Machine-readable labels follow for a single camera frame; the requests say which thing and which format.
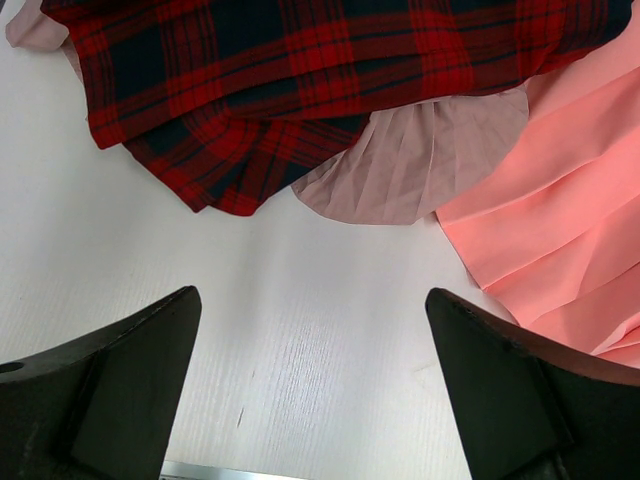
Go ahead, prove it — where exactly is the salmon pink skirt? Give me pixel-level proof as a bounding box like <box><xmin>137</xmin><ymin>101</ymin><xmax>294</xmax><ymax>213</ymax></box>
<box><xmin>437</xmin><ymin>25</ymin><xmax>639</xmax><ymax>367</ymax></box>

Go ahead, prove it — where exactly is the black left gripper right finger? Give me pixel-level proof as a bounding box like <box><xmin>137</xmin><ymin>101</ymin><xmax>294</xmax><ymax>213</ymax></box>
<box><xmin>425</xmin><ymin>288</ymin><xmax>639</xmax><ymax>479</ymax></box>

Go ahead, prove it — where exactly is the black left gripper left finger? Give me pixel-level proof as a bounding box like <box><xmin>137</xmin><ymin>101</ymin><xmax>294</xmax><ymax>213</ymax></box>
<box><xmin>1</xmin><ymin>286</ymin><xmax>202</xmax><ymax>479</ymax></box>

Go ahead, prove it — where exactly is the red black plaid skirt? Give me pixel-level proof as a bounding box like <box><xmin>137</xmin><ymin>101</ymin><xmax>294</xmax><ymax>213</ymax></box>
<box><xmin>41</xmin><ymin>0</ymin><xmax>632</xmax><ymax>216</ymax></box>

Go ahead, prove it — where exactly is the dusty pink ruffled garment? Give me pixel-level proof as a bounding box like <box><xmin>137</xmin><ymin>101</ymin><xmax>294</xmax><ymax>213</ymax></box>
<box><xmin>4</xmin><ymin>0</ymin><xmax>531</xmax><ymax>227</ymax></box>

